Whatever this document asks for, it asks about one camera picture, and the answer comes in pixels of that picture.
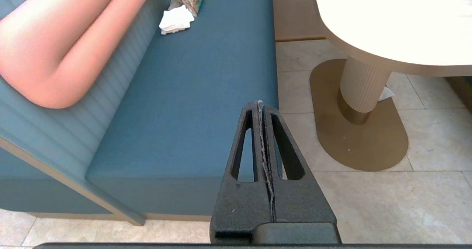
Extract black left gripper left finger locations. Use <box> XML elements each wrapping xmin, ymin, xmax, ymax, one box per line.
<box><xmin>210</xmin><ymin>101</ymin><xmax>275</xmax><ymax>243</ymax></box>

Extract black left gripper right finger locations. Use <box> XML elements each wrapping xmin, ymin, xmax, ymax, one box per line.
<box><xmin>262</xmin><ymin>104</ymin><xmax>337</xmax><ymax>224</ymax></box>

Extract teal upholstered bench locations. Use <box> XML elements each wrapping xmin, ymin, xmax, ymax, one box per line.
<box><xmin>0</xmin><ymin>0</ymin><xmax>279</xmax><ymax>225</ymax></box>

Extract white paper scrap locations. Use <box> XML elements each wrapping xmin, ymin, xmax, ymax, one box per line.
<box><xmin>378</xmin><ymin>87</ymin><xmax>395</xmax><ymax>102</ymax></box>

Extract white folded napkins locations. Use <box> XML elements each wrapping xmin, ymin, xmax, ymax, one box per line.
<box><xmin>159</xmin><ymin>5</ymin><xmax>195</xmax><ymax>35</ymax></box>

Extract pink bolster cushion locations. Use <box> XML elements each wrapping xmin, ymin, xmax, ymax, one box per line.
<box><xmin>0</xmin><ymin>0</ymin><xmax>157</xmax><ymax>109</ymax></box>

